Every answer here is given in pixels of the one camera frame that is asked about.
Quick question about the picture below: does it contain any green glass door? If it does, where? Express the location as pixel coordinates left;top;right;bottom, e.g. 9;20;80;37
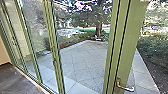
41;0;122;94
114;0;168;94

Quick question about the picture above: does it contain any small white garden bench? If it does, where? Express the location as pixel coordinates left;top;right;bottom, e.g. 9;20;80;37
94;35;102;42

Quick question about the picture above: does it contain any large garden tree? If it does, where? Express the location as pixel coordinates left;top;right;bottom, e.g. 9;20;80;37
71;0;114;38

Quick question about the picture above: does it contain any silver door lever handle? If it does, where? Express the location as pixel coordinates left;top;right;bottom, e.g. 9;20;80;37
114;77;135;94
51;57;58;68

